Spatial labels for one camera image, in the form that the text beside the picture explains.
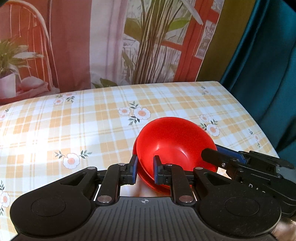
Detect teal curtain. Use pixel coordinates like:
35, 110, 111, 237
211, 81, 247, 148
220, 0, 296, 163

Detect olive wooden board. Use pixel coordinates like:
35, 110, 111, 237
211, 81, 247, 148
196, 0, 256, 82

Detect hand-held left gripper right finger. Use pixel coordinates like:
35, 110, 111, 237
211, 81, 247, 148
153, 155, 226, 207

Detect yellow checkered floral tablecloth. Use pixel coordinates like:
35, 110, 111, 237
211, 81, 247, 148
0, 81, 279, 234

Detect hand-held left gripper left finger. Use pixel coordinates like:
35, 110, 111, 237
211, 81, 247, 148
59, 155, 139, 207

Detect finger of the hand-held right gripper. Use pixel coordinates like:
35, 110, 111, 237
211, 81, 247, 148
201, 148, 239, 169
215, 144, 246, 163

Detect printed room scene backdrop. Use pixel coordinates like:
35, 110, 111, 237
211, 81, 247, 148
0, 0, 226, 105

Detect red plastic bowl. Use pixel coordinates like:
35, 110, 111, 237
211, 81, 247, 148
132, 138, 173, 193
136, 117, 218, 183

